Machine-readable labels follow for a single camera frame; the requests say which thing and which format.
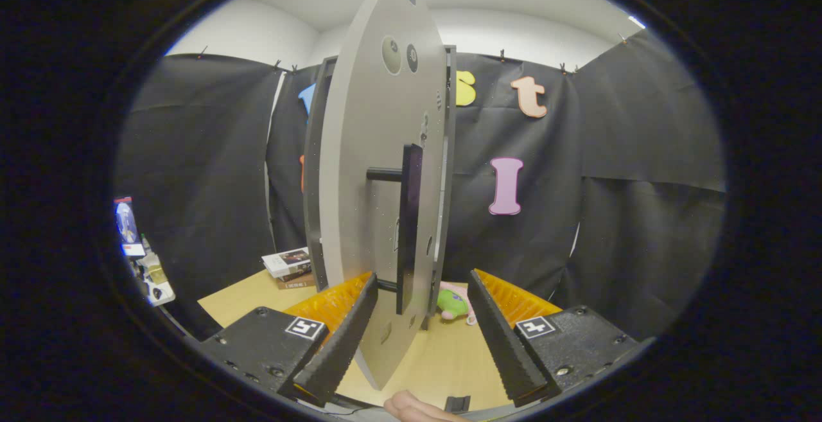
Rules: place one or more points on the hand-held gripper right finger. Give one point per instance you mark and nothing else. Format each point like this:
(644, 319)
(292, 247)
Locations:
(507, 345)

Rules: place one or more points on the white book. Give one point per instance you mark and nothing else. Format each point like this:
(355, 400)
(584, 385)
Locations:
(286, 261)

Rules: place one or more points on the black backdrop cloth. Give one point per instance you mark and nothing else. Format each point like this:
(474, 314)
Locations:
(205, 165)

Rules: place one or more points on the brown book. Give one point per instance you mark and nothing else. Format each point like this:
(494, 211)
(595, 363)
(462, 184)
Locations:
(297, 282)

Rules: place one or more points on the ceiling light panel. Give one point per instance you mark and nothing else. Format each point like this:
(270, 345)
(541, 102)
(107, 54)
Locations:
(636, 22)

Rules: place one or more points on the pink and green plush toy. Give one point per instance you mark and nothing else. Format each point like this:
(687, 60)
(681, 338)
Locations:
(453, 306)

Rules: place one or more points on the blue wall poster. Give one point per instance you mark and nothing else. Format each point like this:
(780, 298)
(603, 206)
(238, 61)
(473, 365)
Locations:
(127, 223)

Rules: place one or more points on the grey shoe cabinet door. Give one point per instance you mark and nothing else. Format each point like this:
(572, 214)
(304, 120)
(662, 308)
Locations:
(366, 229)

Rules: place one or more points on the grey shoe cabinet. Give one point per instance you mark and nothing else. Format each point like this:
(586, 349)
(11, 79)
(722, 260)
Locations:
(311, 184)

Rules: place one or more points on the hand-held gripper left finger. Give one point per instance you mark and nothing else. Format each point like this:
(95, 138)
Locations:
(334, 345)

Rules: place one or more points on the cluttered white shelf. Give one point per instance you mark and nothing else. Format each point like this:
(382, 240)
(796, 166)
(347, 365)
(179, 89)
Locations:
(154, 277)

